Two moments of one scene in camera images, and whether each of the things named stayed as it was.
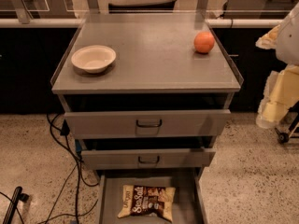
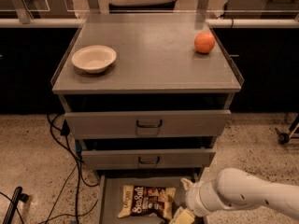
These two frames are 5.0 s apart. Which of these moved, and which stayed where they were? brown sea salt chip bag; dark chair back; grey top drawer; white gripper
Moved: white gripper
Stayed: dark chair back; brown sea salt chip bag; grey top drawer
